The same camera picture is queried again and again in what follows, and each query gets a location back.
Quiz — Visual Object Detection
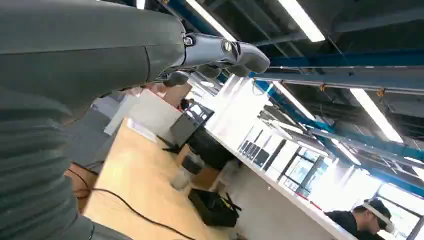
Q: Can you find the distant person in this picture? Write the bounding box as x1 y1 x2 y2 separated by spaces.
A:
179 98 195 112

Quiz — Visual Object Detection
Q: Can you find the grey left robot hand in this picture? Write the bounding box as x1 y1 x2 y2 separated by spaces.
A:
0 0 271 122

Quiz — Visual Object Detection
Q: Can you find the black cable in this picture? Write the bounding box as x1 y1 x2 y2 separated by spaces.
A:
67 168 196 240

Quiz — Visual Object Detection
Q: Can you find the black office chair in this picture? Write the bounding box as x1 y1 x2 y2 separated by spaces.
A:
181 127 237 176

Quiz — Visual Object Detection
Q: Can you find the black bag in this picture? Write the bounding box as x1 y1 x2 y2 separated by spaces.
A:
187 188 243 228

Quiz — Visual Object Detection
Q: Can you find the long ceiling light strip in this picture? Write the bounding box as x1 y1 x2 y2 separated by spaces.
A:
349 87 404 144
271 81 316 121
277 0 326 43
185 0 237 43

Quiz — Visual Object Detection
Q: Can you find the grey computer monitor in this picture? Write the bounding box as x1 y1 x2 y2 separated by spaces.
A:
156 110 216 155

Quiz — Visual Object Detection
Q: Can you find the ribbed grey left arm sleeve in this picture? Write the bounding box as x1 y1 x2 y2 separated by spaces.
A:
0 86 133 240

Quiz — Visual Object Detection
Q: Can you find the person wearing headset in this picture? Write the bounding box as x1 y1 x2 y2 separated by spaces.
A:
323 198 396 240

